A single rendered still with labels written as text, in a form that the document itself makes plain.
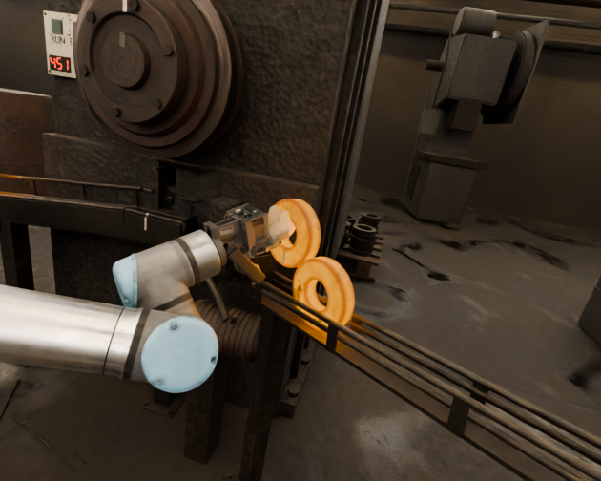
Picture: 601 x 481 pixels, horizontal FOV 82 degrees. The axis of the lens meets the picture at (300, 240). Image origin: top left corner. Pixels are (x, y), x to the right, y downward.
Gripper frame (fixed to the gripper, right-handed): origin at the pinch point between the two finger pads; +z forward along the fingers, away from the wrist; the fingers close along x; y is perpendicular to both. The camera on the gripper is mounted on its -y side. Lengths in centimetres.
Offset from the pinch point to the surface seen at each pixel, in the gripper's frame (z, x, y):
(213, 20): 6, 34, 41
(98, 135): -18, 82, 11
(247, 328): -11.8, 7.3, -28.7
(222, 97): 3.9, 30.8, 24.1
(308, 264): -3.5, -8.9, -4.7
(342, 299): -4.2, -19.4, -7.2
